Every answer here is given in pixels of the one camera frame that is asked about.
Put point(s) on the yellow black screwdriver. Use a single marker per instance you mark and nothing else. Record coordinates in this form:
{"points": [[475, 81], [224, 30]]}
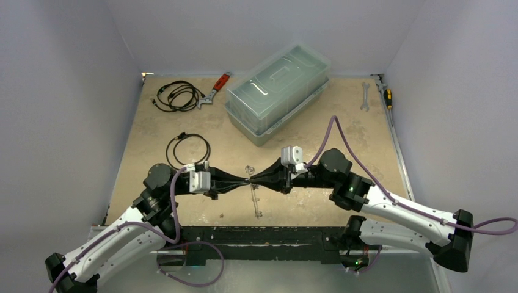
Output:
{"points": [[388, 98]]}

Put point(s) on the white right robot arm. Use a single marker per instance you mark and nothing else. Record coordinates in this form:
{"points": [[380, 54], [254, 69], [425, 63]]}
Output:
{"points": [[442, 235]]}

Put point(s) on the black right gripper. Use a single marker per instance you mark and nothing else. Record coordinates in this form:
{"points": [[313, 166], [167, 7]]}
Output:
{"points": [[286, 179]]}

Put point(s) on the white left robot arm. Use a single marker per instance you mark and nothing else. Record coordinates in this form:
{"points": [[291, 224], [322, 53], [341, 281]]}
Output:
{"points": [[149, 224]]}

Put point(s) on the silver open end spanner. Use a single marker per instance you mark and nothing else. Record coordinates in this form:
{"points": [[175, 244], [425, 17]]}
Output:
{"points": [[364, 106]]}

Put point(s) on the red handled adjustable wrench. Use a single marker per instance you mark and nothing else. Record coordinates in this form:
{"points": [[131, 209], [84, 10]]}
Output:
{"points": [[215, 89]]}

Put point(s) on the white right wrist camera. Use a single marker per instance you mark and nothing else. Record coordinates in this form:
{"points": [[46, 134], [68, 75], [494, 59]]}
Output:
{"points": [[292, 156]]}

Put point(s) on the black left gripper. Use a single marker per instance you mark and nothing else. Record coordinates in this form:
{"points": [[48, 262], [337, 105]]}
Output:
{"points": [[222, 182]]}

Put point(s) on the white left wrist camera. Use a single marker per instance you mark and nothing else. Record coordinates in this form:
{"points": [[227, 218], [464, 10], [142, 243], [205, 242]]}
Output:
{"points": [[199, 177]]}

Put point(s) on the clear plastic storage box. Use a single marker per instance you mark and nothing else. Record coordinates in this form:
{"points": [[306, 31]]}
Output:
{"points": [[272, 93]]}

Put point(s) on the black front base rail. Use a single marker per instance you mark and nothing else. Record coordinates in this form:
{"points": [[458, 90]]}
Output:
{"points": [[328, 245]]}

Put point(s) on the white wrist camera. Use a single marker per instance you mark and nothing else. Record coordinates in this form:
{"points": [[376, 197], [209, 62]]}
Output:
{"points": [[292, 156], [199, 177]]}

